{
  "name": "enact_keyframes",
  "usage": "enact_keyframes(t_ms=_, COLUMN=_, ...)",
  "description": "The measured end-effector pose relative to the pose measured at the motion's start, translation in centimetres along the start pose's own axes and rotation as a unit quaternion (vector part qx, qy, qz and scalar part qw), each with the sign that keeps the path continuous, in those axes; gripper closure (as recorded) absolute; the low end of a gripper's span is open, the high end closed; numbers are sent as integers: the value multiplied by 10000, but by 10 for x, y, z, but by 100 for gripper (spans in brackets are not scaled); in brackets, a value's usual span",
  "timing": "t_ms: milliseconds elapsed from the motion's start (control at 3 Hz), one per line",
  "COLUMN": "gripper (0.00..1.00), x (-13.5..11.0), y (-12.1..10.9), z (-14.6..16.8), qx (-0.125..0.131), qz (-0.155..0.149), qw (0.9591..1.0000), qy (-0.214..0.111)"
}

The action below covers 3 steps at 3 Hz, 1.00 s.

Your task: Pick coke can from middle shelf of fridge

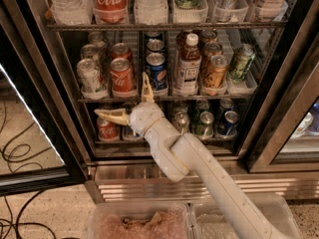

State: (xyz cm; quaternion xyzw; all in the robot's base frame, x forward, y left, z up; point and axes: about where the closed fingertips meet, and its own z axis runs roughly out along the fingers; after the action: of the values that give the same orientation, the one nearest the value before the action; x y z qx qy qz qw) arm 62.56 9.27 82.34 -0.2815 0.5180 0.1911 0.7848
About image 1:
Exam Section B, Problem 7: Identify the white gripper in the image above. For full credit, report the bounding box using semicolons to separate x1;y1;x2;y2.
94;72;164;137

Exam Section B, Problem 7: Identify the red coke can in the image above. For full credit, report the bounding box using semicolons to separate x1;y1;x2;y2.
110;58;136;93
111;43;133;62

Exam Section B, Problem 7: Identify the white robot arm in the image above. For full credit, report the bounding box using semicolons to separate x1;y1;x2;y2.
95;75;292;239

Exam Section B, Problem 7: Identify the front blue white can bottom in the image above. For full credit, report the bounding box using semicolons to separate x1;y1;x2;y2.
123;125;141;141

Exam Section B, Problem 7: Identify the front red can bottom shelf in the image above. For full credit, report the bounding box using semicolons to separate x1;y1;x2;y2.
97;118;119;141

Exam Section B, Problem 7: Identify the front blue pepsi can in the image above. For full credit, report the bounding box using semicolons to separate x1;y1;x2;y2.
146;53;167;91

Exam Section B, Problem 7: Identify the blue pepsi can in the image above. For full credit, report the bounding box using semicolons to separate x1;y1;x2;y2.
146;53;167;91
147;39;165;54
144;31;162;41

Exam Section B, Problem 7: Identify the front white soda can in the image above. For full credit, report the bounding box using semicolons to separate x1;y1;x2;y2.
77;59;104;94

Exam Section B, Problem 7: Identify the white soda can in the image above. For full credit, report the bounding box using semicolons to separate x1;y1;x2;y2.
88;32;108;54
77;59;104;94
81;44;100;61

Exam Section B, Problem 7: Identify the front white can bottom shelf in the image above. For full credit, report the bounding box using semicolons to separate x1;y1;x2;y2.
172;112;189;134

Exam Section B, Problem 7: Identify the middle blue pepsi can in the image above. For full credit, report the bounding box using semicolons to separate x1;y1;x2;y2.
147;39;165;54

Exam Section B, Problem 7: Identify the middle white soda can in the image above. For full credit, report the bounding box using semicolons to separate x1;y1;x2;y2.
81;44;100;61

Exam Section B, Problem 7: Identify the front green can bottom shelf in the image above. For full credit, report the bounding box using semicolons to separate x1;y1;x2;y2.
194;112;214;138

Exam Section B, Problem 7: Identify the rear blue pepsi can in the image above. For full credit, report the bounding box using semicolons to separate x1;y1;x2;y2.
144;31;162;41

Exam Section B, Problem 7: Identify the rear white soda can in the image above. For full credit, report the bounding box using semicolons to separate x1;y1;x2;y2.
88;32;108;54

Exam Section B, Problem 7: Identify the front orange can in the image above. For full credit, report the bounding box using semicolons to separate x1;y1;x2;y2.
202;55;228;89

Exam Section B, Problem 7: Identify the orange can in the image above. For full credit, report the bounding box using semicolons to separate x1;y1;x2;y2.
200;29;218;44
202;41;223;64
202;55;228;89

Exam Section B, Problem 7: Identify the middle orange can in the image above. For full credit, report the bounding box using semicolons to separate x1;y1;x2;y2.
202;41;223;64

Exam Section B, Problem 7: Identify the front blue can bottom shelf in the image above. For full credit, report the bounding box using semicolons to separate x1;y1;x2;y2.
217;111;239;135

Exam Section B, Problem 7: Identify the rear orange can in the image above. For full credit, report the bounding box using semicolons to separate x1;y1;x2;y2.
200;29;218;44

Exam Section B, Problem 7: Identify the open fridge glass door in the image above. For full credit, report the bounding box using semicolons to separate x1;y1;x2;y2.
0;17;86;196

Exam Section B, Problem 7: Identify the stainless steel fridge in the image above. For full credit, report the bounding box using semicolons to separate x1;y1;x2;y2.
0;0;319;204

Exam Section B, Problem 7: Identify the green can middle shelf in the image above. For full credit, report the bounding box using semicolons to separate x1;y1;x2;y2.
229;44;255;82

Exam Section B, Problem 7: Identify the tea bottle white cap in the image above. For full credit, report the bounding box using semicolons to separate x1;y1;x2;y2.
175;33;201;93

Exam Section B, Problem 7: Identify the middle clear water bottle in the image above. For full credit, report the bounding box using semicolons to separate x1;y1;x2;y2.
135;0;167;21

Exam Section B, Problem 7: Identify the clear water bottle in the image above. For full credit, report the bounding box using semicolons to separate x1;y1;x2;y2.
51;0;89;24
135;0;167;21

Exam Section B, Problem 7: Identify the left clear plastic bin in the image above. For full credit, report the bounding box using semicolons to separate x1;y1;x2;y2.
86;201;193;239

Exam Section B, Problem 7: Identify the clear plastic bin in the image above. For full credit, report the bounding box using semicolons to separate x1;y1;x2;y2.
86;201;193;239
190;193;303;239

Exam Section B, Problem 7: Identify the left clear water bottle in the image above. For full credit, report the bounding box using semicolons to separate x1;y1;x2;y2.
51;0;89;24

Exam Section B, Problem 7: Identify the right clear plastic bin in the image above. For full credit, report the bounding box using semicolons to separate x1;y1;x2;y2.
190;193;303;239

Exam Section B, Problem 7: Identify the black floor cable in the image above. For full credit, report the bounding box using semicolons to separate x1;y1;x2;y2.
0;100;58;239

